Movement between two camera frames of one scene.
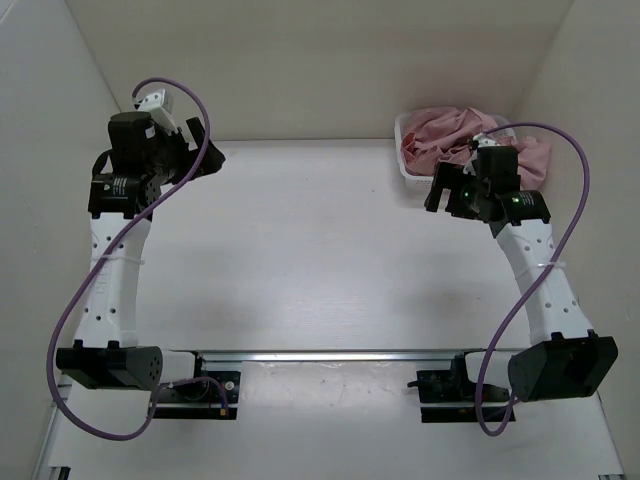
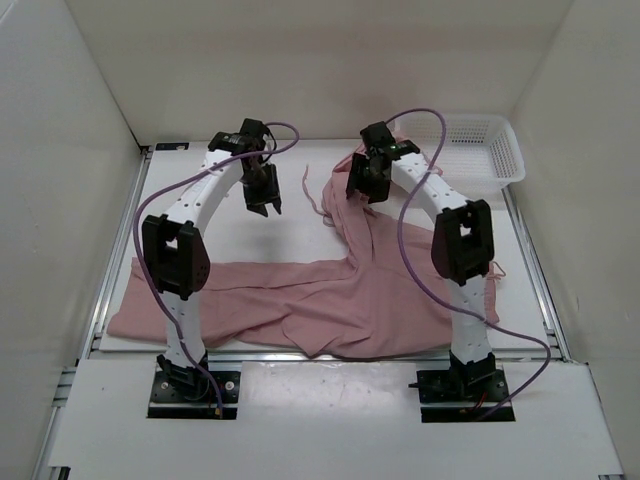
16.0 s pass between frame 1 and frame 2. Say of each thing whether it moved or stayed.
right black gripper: moved
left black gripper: moved
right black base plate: stayed
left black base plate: stayed
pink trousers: moved
